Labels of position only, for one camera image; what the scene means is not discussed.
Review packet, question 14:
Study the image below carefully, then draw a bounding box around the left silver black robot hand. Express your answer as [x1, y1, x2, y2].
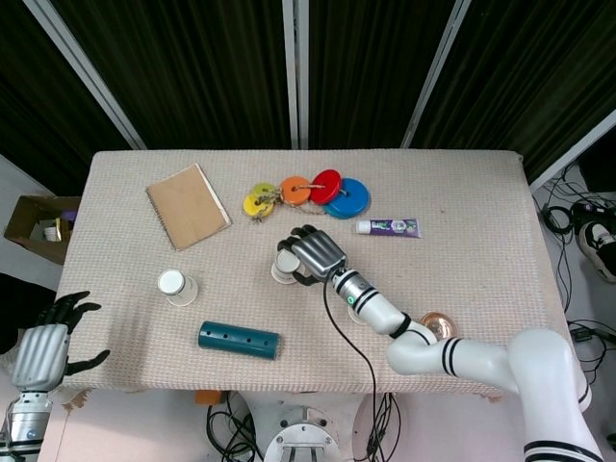
[10, 290, 111, 391]

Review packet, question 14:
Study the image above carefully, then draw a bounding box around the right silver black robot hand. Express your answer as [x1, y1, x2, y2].
[276, 223, 348, 286]

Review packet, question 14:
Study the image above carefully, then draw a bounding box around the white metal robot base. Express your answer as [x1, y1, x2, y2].
[262, 403, 341, 462]

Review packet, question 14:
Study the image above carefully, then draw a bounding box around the black bulky object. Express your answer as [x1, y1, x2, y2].
[0, 271, 54, 357]

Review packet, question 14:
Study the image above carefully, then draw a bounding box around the blue toy disc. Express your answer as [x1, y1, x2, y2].
[321, 176, 372, 218]

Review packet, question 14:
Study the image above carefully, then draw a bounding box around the orange toy disc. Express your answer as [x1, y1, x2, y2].
[278, 175, 313, 207]

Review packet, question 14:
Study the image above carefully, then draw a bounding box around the red toy disc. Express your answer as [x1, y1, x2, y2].
[310, 168, 344, 204]

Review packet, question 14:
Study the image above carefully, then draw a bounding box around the yellow toy disc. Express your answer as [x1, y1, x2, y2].
[243, 192, 275, 218]

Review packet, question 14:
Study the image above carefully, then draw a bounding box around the purple toothpaste tube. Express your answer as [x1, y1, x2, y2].
[354, 218, 425, 240]

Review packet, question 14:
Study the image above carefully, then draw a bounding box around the yellow-green toy disc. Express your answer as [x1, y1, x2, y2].
[250, 181, 279, 201]

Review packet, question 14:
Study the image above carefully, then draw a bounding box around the teal cylinder case with holes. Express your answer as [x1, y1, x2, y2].
[196, 321, 283, 361]

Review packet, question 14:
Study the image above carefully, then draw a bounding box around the open cardboard box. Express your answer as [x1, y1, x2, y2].
[3, 194, 83, 266]

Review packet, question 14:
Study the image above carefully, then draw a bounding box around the brown spiral notebook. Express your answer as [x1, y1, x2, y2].
[145, 163, 233, 253]

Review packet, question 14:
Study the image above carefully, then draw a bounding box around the beige waffle tablecloth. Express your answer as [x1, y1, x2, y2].
[40, 149, 581, 400]

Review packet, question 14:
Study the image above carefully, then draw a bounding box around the black and white sneaker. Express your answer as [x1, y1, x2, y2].
[577, 220, 616, 283]

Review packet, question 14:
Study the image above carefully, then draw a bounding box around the beige twine rope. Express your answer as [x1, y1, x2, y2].
[247, 177, 347, 225]

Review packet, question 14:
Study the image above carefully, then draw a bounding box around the black right hand cable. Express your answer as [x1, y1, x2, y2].
[321, 274, 386, 462]

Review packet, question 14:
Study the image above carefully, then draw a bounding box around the white metal partition post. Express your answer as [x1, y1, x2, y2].
[23, 0, 145, 150]
[528, 110, 616, 193]
[281, 0, 310, 150]
[401, 0, 475, 148]

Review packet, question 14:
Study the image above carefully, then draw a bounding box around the black floor cable bundle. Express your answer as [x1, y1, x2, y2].
[206, 392, 265, 462]

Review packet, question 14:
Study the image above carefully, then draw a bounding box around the black coiled floor cable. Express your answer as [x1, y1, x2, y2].
[543, 205, 575, 238]

